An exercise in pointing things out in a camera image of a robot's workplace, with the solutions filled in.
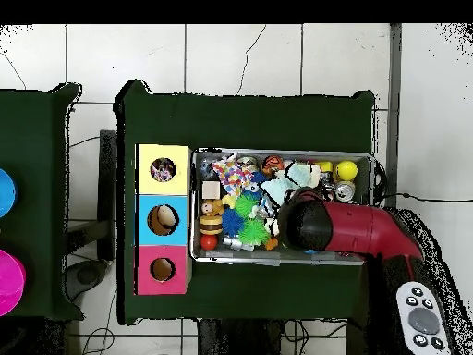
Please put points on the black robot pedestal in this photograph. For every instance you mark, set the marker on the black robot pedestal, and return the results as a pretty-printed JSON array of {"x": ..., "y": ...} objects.
[{"x": 240, "y": 340}]

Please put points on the toy burger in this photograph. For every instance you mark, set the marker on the toy burger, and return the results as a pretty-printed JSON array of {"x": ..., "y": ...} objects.
[{"x": 210, "y": 225}]

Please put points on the dark green table cloth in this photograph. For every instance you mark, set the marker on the dark green table cloth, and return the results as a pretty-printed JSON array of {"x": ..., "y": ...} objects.
[
  {"x": 33, "y": 129},
  {"x": 240, "y": 122}
]

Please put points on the blue round disc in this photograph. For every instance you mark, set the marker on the blue round disc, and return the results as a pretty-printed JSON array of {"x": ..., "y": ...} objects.
[{"x": 7, "y": 192}]

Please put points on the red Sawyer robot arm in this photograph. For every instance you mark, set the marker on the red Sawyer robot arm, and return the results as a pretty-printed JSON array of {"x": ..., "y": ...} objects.
[{"x": 354, "y": 229}]

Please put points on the magenta round disc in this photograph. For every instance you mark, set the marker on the magenta round disc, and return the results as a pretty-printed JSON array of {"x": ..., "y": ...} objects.
[{"x": 11, "y": 281}]

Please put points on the confetti print cloth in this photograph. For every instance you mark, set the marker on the confetti print cloth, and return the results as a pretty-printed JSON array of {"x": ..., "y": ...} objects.
[
  {"x": 162, "y": 170},
  {"x": 232, "y": 175}
]

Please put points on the yellow tennis ball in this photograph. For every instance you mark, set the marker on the yellow tennis ball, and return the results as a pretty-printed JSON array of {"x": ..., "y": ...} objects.
[{"x": 346, "y": 170}]

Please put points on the blue spiky ball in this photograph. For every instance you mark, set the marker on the blue spiky ball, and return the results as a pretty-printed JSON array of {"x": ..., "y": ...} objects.
[{"x": 232, "y": 223}]

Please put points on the light blue muslin cloth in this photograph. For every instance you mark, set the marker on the light blue muslin cloth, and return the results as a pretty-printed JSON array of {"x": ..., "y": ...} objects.
[{"x": 284, "y": 185}]

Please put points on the wooden box with three holes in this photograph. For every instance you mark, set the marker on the wooden box with three holes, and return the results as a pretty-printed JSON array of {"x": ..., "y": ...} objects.
[{"x": 181, "y": 185}]

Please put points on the green spiky ball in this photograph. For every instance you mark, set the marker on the green spiky ball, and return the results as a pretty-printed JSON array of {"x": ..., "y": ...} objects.
[{"x": 253, "y": 233}]

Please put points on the orange tiger striped toy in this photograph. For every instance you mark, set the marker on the orange tiger striped toy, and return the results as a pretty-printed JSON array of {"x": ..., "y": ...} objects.
[{"x": 272, "y": 164}]

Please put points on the small red ball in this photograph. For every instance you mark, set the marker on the small red ball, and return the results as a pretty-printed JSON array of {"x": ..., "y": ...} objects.
[{"x": 208, "y": 242}]

